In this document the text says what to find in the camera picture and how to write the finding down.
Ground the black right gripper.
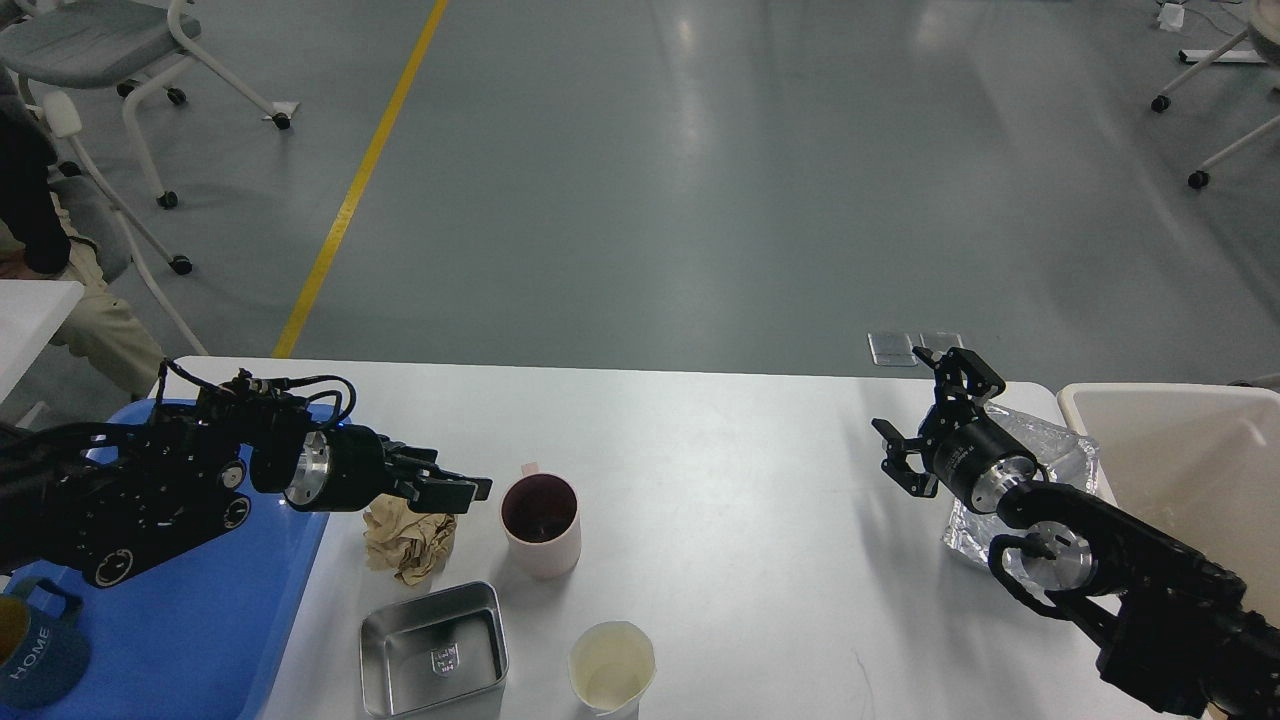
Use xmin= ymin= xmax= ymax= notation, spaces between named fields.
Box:
xmin=870 ymin=346 xmax=1041 ymax=515

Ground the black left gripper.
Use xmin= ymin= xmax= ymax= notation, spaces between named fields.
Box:
xmin=283 ymin=425 xmax=493 ymax=515

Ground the pink ribbed mug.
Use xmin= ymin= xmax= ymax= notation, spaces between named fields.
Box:
xmin=500 ymin=462 xmax=582 ymax=580

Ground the rectangular metal tin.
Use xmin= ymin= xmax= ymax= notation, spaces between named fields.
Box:
xmin=358 ymin=582 xmax=509 ymax=719

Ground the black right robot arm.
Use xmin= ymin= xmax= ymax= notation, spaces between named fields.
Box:
xmin=872 ymin=346 xmax=1279 ymax=719

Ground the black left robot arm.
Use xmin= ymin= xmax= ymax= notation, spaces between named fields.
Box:
xmin=1 ymin=360 xmax=492 ymax=589

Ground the left metal floor plate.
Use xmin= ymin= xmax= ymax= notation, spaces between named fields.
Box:
xmin=867 ymin=332 xmax=918 ymax=366

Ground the metal floor plate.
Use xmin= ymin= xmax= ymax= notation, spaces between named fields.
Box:
xmin=919 ymin=331 xmax=966 ymax=354
xmin=867 ymin=332 xmax=918 ymax=366

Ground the crumpled brown paper ball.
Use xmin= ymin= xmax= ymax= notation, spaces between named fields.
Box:
xmin=364 ymin=496 xmax=457 ymax=587

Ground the right metal floor plate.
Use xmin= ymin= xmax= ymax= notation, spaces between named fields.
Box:
xmin=919 ymin=331 xmax=966 ymax=354

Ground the crumpled aluminium foil tray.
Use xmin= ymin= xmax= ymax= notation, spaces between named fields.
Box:
xmin=941 ymin=402 xmax=1100 ymax=591

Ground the cream paper cup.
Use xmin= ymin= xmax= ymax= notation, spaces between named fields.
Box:
xmin=568 ymin=620 xmax=657 ymax=717

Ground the blue plastic tray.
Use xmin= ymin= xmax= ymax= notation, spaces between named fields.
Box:
xmin=0 ymin=400 xmax=351 ymax=720

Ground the beige plastic bin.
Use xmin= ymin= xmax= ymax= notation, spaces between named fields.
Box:
xmin=1059 ymin=383 xmax=1279 ymax=624

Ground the dark blue home mug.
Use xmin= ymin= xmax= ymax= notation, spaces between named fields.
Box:
xmin=1 ymin=577 xmax=91 ymax=711

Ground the white side table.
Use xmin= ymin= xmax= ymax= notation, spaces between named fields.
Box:
xmin=1 ymin=279 xmax=84 ymax=398

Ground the seated person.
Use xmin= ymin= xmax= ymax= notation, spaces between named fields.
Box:
xmin=1 ymin=110 xmax=164 ymax=398

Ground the white floor power adapter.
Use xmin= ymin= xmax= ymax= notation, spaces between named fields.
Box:
xmin=1156 ymin=1 xmax=1187 ymax=33

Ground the white chair base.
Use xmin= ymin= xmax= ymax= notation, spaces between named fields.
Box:
xmin=1149 ymin=0 xmax=1280 ymax=191

